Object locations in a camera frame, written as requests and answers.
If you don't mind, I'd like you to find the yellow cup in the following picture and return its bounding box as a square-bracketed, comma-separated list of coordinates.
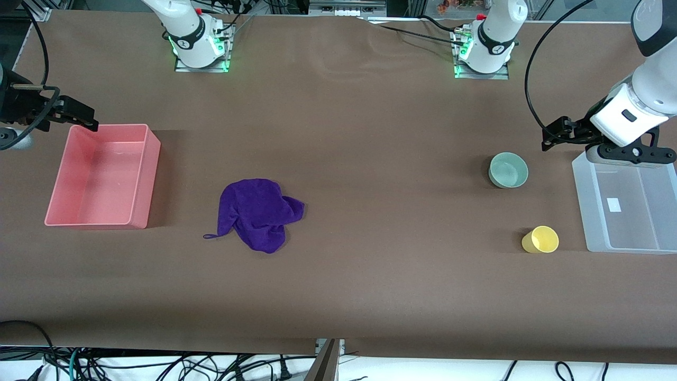
[522, 225, 560, 254]

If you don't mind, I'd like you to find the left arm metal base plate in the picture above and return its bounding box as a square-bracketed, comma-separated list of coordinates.
[453, 31, 510, 80]

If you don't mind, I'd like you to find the aluminium frame post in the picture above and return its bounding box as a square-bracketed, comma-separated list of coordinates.
[304, 339, 343, 381]

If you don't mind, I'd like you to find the short black table cable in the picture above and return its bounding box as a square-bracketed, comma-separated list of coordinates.
[419, 14, 472, 33]

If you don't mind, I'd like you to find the long black table cable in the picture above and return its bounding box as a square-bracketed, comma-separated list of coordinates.
[369, 20, 466, 47]

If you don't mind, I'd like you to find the brown table cover sheet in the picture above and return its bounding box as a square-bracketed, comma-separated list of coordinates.
[0, 10, 677, 365]

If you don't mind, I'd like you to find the grey metal box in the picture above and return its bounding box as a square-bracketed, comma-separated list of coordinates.
[308, 0, 388, 17]

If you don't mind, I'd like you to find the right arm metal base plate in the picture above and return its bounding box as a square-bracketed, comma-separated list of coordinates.
[174, 24, 230, 74]

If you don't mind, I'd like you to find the pink plastic bin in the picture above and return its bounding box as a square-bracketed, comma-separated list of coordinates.
[44, 124, 161, 230]

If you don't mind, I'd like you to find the aluminium profile with bracket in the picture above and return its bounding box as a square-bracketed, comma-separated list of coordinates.
[22, 0, 52, 23]

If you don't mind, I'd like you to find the translucent plastic bin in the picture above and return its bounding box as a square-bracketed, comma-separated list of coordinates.
[572, 150, 677, 255]

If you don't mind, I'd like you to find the black looped floor cable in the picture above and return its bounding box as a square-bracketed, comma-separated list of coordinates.
[0, 320, 60, 381]

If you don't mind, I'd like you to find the purple cloth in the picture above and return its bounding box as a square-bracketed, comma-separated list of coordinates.
[203, 178, 305, 254]

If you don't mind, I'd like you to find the orange background object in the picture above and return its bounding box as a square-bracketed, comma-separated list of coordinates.
[436, 0, 479, 15]

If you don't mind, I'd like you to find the black cable tangle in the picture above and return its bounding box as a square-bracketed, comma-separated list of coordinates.
[79, 353, 318, 381]

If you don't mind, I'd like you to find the green bowl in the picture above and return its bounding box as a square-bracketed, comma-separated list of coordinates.
[488, 152, 529, 189]

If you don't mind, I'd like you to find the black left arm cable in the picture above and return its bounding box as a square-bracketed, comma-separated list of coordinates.
[524, 0, 596, 141]

